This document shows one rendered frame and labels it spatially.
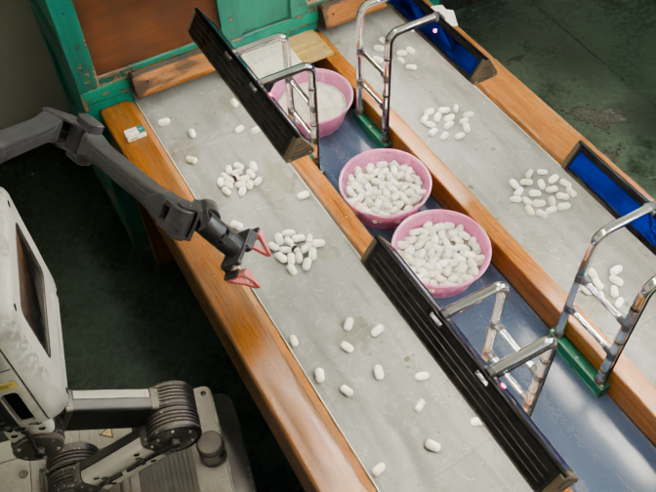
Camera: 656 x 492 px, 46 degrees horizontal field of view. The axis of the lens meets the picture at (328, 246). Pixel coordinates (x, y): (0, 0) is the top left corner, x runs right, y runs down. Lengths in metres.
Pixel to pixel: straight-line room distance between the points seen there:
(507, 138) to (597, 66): 1.62
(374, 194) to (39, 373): 1.19
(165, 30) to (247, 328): 1.04
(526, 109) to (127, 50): 1.25
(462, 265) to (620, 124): 1.78
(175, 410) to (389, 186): 0.89
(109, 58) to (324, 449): 1.38
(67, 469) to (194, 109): 1.18
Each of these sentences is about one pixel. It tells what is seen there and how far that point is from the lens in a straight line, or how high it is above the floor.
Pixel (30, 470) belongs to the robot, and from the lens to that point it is 2.24.
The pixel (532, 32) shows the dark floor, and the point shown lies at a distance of 4.14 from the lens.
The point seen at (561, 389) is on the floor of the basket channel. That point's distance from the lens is 2.01.
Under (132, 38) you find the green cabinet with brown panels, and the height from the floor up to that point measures 0.96.
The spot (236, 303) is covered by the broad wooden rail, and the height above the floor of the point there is 0.77.
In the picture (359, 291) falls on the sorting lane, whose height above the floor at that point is 0.74.
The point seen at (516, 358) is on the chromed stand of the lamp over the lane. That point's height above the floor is 1.12.
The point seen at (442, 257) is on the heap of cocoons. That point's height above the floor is 0.72.
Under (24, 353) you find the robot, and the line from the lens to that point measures 1.32.
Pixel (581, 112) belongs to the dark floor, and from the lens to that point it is 3.72.
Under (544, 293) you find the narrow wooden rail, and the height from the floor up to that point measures 0.76.
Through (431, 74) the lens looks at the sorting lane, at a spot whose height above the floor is 0.74.
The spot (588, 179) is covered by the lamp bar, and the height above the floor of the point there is 1.07.
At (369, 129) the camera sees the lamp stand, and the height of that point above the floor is 0.71.
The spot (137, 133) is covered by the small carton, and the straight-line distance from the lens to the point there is 2.44.
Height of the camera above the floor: 2.39
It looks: 52 degrees down
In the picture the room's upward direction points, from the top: 3 degrees counter-clockwise
